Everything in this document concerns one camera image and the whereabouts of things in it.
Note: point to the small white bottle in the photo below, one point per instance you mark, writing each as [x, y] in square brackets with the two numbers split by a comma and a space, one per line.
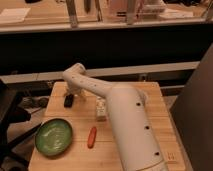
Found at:
[101, 114]

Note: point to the black chair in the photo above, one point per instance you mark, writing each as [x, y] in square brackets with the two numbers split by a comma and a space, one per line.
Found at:
[11, 113]

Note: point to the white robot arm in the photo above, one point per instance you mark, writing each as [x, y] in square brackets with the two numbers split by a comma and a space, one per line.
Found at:
[137, 146]

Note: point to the orange carrot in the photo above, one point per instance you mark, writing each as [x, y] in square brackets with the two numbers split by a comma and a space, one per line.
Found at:
[92, 137]

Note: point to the black eraser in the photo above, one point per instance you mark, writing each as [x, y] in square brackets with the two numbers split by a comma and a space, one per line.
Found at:
[68, 102]

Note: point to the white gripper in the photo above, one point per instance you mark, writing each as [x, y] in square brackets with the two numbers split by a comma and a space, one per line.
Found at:
[75, 90]

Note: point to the wooden shelf rail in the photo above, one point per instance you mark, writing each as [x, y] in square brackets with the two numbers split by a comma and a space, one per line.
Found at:
[142, 69]

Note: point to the green plate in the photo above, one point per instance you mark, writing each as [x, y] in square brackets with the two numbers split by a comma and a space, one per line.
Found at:
[54, 137]

